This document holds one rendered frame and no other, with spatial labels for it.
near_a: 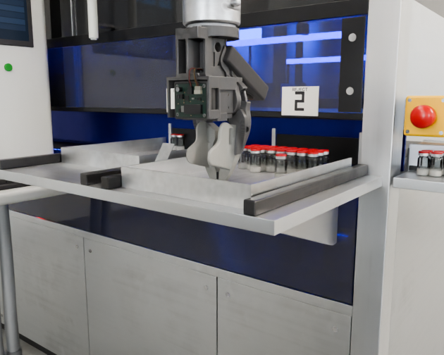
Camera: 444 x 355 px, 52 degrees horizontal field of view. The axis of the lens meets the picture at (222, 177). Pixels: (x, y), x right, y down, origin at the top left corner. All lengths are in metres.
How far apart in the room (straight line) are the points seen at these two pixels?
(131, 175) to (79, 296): 0.96
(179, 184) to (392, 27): 0.49
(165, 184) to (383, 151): 0.43
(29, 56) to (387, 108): 1.01
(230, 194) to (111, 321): 1.01
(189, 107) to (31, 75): 0.95
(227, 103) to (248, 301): 0.66
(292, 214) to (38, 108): 1.03
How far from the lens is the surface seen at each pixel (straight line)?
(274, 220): 0.57
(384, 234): 0.95
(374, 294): 0.99
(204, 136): 0.64
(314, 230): 0.88
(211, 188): 0.65
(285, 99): 1.00
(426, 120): 0.86
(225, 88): 0.59
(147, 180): 0.73
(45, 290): 1.85
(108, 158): 0.98
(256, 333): 1.18
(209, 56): 0.59
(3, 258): 1.62
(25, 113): 1.47
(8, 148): 1.45
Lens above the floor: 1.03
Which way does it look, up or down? 10 degrees down
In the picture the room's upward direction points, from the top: straight up
